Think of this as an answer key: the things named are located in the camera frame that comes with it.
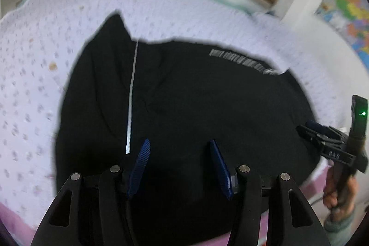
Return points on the colourful wall map poster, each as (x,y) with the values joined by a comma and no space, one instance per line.
(350,9)

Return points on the person's right hand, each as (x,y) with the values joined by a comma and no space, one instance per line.
(331,198)

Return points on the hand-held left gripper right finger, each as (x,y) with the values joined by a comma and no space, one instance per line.
(220,168)

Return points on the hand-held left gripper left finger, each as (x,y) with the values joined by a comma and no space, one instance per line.
(141,168)

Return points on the black jacket with reflective stripes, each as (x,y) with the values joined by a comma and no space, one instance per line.
(187,107)

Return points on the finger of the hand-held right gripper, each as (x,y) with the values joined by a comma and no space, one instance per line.
(310,133)
(315,125)

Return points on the pink bed sheet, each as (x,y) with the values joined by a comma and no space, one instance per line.
(294,197)

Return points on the white dotted bed blanket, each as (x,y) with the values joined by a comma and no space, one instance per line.
(43,67)

